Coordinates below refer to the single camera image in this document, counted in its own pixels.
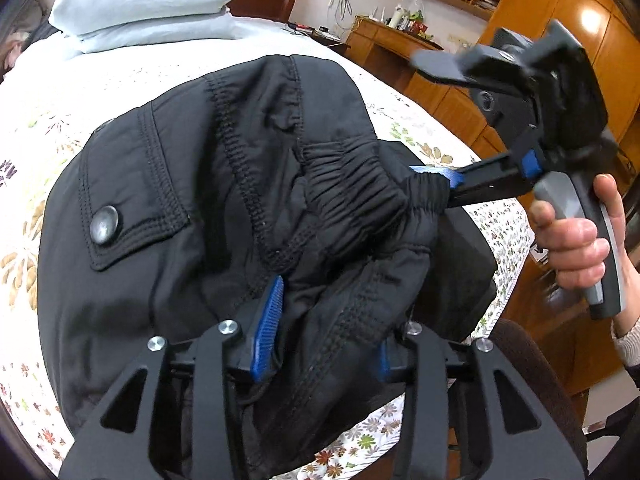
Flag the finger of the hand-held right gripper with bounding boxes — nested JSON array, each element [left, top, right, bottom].
[[406, 151, 543, 210]]

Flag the wooden wardrobe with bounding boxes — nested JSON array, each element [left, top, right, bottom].
[[477, 0, 640, 171]]

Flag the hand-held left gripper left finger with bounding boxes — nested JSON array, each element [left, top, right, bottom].
[[59, 275, 286, 480]]

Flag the floral quilt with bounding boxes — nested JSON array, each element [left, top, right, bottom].
[[0, 75, 536, 480]]

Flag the person's right hand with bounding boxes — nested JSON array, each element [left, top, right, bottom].
[[529, 173, 627, 292]]

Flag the wooden desk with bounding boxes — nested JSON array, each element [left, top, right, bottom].
[[344, 17, 501, 163]]

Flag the dark cluttered nightstand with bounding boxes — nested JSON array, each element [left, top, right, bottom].
[[285, 21, 348, 56]]

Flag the folded light blue duvet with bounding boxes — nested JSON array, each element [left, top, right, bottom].
[[50, 0, 246, 55]]

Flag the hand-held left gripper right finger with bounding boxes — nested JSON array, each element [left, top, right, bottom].
[[377, 321, 587, 480]]

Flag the black pants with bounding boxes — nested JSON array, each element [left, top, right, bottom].
[[37, 54, 498, 480]]

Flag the person's right forearm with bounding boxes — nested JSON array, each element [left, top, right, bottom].
[[611, 304, 640, 368]]

